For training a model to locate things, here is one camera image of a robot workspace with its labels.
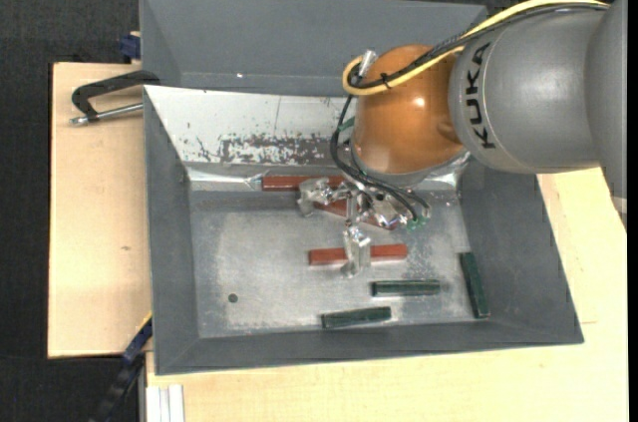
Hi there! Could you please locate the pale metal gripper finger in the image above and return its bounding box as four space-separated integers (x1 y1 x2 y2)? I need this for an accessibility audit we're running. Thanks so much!
297 177 346 218
339 224 373 280

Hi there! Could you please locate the red-brown flat block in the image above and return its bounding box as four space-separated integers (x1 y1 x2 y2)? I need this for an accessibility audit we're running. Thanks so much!
307 243 409 268
260 175 346 194

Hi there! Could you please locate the dark green flat block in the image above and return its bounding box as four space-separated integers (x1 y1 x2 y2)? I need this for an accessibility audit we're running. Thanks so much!
458 251 491 320
370 278 442 298
320 306 393 330

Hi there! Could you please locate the grey metal bin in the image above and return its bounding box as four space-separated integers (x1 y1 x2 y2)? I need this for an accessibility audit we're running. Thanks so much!
138 0 585 376

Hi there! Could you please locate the pale flat board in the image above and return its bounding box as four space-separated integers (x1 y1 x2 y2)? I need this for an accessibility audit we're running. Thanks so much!
47 62 154 359

